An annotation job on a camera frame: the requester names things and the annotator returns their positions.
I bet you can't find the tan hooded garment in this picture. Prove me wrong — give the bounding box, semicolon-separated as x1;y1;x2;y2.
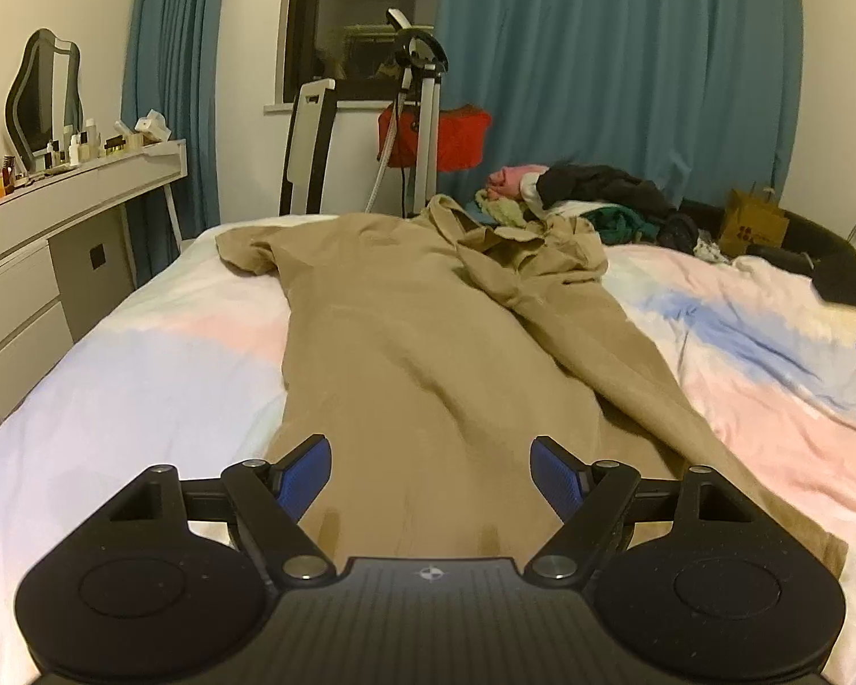
216;196;847;571

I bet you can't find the pile of mixed clothes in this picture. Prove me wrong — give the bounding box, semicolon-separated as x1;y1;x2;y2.
474;164;730;264

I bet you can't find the brown paper bag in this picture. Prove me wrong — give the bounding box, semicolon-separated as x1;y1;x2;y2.
717;186;789;257

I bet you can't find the large blue curtain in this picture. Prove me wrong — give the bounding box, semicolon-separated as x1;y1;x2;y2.
437;0;802;206

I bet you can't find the white dressing table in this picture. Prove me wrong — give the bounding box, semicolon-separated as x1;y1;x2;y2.
0;141;188;424

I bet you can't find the black white chair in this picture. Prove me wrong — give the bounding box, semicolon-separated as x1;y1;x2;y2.
280;79;337;215

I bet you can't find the red fabric bag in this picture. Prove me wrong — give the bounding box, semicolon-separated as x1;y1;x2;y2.
388;105;491;174

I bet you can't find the cosmetic bottles cluster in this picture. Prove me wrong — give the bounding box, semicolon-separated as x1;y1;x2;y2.
38;119;131;172

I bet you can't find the tissue box on table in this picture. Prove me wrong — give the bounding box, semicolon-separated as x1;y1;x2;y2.
134;110;171;144

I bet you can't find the garment steamer stand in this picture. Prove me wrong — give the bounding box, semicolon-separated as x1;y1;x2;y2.
365;8;448;216

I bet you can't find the wavy vanity mirror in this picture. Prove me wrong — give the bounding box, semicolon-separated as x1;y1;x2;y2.
4;28;84;174

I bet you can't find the narrow blue curtain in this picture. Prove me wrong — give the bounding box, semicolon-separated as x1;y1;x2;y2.
122;0;222;238

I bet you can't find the dark window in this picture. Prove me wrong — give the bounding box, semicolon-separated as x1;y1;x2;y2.
280;0;439;102

